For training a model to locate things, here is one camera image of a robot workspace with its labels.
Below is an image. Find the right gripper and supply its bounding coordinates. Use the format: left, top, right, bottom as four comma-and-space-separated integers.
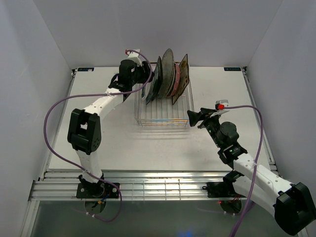
187, 107, 223, 148

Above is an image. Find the white plate green rim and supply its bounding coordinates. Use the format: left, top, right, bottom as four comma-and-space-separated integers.
141, 82, 152, 101

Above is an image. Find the teal square plate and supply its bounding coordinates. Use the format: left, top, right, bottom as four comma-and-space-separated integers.
146, 65, 159, 105

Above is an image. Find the black floral square plate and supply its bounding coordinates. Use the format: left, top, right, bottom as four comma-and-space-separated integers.
152, 56, 162, 101

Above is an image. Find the large speckled round plate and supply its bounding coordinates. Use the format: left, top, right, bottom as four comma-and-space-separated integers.
158, 48, 175, 99

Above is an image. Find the mint green flower plate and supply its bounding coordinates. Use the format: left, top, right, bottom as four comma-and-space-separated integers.
165, 63, 175, 97

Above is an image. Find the pink polka dot plate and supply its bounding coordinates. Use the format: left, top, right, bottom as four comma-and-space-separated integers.
168, 63, 180, 97

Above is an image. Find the cream flower square plate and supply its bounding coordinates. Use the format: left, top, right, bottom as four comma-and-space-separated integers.
172, 54, 190, 105

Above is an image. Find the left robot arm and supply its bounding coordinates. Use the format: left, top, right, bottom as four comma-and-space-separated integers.
67, 59, 153, 198

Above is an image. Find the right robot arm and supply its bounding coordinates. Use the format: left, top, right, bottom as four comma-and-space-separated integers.
187, 104, 316, 236

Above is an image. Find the left blue table label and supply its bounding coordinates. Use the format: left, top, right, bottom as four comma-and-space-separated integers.
77, 67, 94, 72

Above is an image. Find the blue table label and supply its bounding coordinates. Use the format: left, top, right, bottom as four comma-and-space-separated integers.
224, 67, 241, 72
77, 67, 94, 72

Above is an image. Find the right blue table label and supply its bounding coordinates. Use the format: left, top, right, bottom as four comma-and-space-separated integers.
224, 67, 241, 72

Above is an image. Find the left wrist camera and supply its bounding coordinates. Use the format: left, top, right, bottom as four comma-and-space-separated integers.
125, 49, 142, 66

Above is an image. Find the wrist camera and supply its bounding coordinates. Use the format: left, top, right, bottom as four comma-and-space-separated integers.
125, 49, 142, 66
215, 99, 229, 111

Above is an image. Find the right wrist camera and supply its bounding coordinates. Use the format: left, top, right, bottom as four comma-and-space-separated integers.
215, 99, 229, 111

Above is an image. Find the wire dish rack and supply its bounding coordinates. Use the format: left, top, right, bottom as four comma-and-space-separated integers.
134, 61, 195, 128

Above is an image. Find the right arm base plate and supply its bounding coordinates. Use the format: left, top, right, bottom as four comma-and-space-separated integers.
202, 181, 240, 198

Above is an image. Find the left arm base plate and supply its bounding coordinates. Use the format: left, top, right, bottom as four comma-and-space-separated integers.
76, 183, 120, 199

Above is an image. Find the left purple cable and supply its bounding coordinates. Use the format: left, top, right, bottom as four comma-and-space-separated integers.
43, 49, 153, 222

